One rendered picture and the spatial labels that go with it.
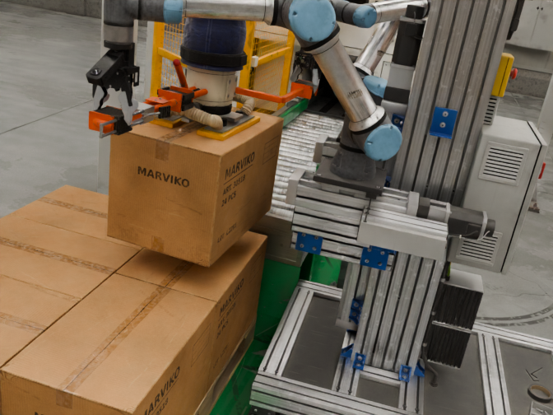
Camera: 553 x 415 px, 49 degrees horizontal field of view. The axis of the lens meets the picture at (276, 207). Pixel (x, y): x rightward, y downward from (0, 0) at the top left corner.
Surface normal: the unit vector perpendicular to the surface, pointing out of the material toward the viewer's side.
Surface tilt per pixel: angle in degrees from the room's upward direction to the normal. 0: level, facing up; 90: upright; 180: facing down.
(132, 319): 0
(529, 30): 90
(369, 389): 0
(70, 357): 0
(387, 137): 96
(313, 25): 84
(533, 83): 90
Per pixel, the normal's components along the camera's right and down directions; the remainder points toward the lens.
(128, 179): -0.34, 0.33
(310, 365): 0.14, -0.91
